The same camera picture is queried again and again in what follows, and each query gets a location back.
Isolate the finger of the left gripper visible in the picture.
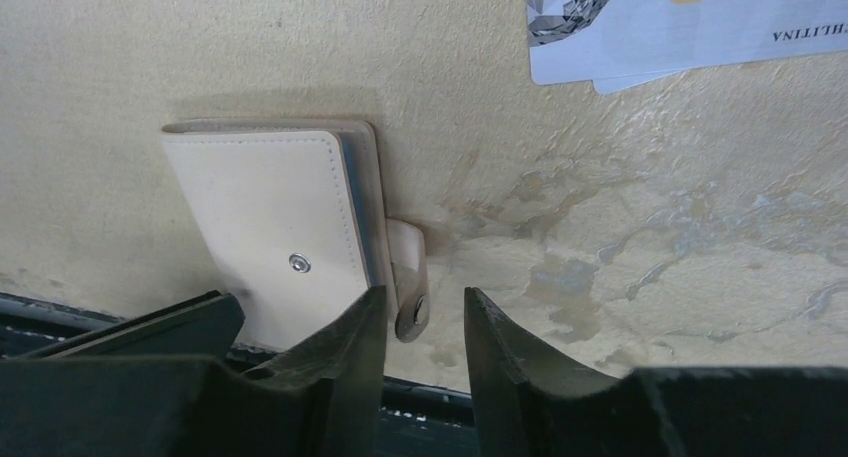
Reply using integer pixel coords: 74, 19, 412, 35
13, 291, 245, 362

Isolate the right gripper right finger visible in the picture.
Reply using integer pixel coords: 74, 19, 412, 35
464, 287, 847, 456

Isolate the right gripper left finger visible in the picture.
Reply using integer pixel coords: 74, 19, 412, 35
0, 285, 389, 457

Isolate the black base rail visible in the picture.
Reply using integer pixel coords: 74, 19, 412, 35
0, 291, 478, 457

